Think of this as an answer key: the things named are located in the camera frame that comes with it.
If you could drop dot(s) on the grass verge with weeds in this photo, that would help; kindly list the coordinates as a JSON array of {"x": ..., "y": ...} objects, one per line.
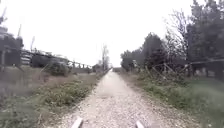
[
  {"x": 50, "y": 96},
  {"x": 186, "y": 96}
]

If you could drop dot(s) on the robot's own part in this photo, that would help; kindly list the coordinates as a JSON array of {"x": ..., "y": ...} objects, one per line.
[
  {"x": 77, "y": 123},
  {"x": 139, "y": 125}
]

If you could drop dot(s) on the wooden rail fence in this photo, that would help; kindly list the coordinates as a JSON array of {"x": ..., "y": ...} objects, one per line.
[
  {"x": 80, "y": 64},
  {"x": 206, "y": 62}
]

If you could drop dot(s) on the building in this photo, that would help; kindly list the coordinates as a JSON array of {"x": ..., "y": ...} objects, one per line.
[{"x": 10, "y": 50}]

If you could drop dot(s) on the row of dark trees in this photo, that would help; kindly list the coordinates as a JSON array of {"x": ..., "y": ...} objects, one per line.
[{"x": 153, "y": 50}]

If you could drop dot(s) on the green bush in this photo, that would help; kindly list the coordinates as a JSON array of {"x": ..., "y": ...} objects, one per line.
[{"x": 56, "y": 68}]

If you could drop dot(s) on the bare trees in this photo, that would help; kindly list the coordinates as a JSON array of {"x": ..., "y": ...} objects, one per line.
[{"x": 105, "y": 61}]

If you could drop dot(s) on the grey gravel path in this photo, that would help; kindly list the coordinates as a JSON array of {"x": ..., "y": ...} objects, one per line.
[{"x": 113, "y": 100}]

